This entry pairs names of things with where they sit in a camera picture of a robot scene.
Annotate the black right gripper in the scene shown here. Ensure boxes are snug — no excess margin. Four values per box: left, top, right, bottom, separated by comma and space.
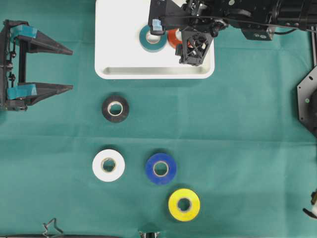
175, 0, 228, 66

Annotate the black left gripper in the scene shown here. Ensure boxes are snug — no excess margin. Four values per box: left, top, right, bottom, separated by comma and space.
0, 20, 73, 111

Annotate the red tape roll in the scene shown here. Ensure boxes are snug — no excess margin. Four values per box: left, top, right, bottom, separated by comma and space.
167, 28, 182, 49

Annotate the teal green tape roll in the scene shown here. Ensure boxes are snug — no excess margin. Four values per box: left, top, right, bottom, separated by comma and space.
139, 25, 167, 53

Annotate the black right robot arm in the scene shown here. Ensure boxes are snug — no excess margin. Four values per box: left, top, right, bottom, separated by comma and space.
167, 0, 317, 66

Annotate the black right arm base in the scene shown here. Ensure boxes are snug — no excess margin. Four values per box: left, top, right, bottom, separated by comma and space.
297, 67, 317, 137

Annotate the white plastic case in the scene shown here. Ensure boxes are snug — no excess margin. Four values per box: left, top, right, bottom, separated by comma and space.
95, 0, 215, 79

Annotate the black tape roll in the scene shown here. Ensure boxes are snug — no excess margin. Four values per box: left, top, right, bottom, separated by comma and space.
102, 95, 129, 123

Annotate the white tape roll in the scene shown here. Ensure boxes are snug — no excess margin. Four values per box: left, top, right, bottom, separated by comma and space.
92, 149, 125, 182

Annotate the blue tape roll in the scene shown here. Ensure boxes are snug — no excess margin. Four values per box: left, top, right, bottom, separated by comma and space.
145, 153, 177, 185

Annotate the yellow tape roll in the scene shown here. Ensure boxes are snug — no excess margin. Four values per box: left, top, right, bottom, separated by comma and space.
168, 188, 201, 222

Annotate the green table cloth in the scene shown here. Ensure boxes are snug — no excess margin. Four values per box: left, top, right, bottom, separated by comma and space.
0, 0, 317, 238

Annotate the white black object right edge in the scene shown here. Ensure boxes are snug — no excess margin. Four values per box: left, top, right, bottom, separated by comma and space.
303, 190, 317, 219

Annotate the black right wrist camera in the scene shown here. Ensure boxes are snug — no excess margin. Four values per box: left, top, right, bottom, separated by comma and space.
148, 0, 190, 36

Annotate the metal wire clip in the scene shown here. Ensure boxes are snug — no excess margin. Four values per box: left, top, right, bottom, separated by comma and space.
41, 218, 64, 236

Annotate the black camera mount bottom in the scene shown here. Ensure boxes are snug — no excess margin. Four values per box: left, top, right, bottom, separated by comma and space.
138, 229, 161, 238

